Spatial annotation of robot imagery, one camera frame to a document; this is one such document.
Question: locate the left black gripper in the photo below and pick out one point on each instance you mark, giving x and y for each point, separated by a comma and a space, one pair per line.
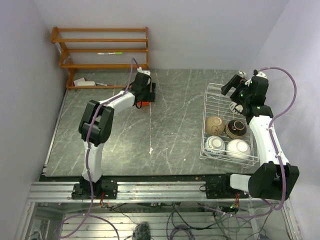
151, 97

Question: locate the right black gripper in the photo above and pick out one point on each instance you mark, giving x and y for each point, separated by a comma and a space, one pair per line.
234, 82

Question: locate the orange plastic bowl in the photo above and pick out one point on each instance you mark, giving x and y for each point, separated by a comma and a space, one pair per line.
142, 104

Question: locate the dark brown ribbed bowl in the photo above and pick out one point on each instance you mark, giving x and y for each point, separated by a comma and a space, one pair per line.
235, 129

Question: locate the brown ceramic bowl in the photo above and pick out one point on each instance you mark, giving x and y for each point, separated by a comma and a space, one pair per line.
214, 126

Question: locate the white wire dish rack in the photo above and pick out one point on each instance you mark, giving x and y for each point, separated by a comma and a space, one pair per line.
216, 104

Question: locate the plain white bowl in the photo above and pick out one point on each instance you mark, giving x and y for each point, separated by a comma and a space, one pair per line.
238, 150

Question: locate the blue white porcelain bowl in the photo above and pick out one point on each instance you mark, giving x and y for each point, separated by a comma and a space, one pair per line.
214, 146

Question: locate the cream patterned bowl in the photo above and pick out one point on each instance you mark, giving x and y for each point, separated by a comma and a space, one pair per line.
236, 108

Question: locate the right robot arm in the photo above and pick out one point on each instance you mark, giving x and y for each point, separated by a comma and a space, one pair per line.
275, 177

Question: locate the wooden shelf rack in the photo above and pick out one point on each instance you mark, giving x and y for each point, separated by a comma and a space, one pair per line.
79, 48

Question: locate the pink pen on shelf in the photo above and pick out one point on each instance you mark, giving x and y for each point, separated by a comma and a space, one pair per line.
102, 84

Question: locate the green white marker pen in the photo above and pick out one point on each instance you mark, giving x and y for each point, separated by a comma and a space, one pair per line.
109, 53

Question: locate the white box on shelf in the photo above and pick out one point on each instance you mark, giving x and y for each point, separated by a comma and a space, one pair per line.
82, 82

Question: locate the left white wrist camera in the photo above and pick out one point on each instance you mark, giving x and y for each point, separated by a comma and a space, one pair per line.
146, 72

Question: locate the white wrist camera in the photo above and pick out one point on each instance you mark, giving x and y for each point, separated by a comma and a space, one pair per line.
260, 74
146, 72

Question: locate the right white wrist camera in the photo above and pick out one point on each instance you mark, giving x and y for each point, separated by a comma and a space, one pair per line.
260, 74

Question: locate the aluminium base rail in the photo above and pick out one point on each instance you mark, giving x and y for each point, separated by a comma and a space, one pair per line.
138, 189

